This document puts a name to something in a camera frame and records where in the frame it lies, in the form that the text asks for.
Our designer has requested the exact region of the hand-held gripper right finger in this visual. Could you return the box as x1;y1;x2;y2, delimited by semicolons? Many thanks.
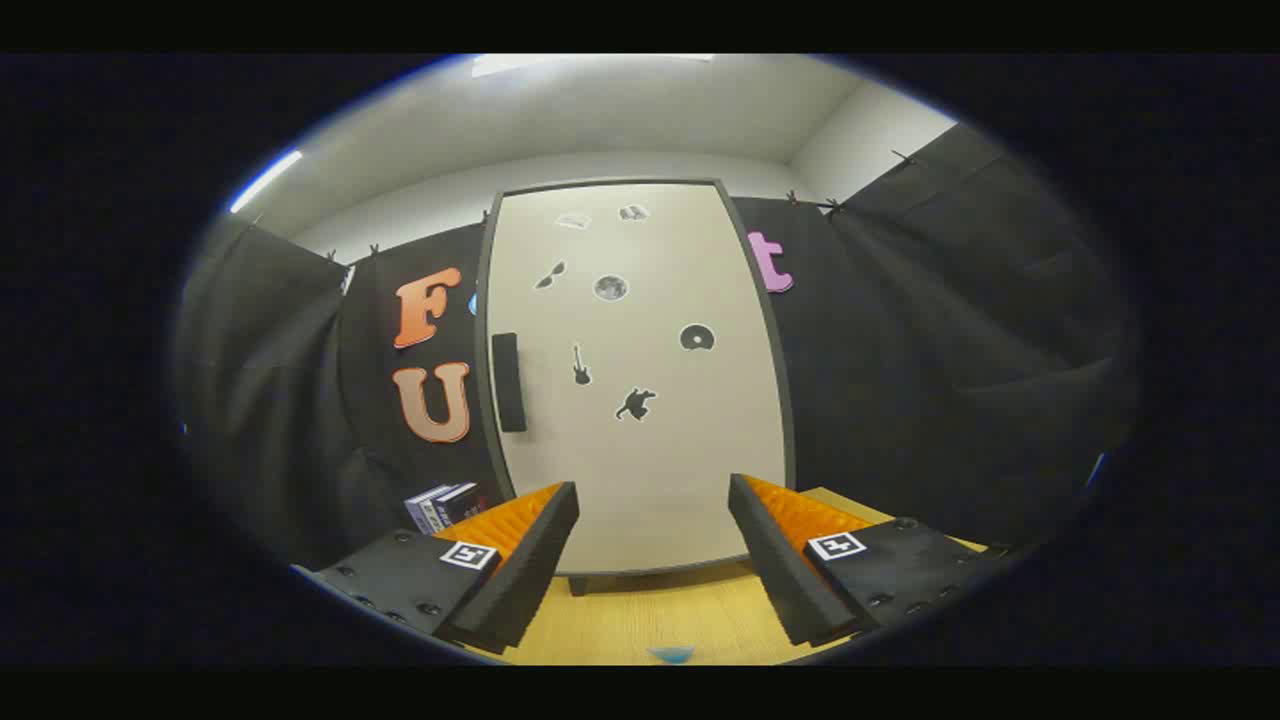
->
727;473;1011;648

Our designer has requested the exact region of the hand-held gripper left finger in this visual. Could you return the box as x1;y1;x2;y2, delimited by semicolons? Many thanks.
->
300;481;581;656

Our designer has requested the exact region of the grey cabinet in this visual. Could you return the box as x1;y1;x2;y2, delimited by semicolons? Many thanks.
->
473;178;798;598

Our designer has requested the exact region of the light blue spine book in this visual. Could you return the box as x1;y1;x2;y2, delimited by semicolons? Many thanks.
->
404;484;456;536

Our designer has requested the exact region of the black door handle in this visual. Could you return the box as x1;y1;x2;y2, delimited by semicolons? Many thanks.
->
491;333;528;433

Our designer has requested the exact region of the black backdrop cloth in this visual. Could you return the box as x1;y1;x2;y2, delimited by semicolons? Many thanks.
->
175;122;1141;571

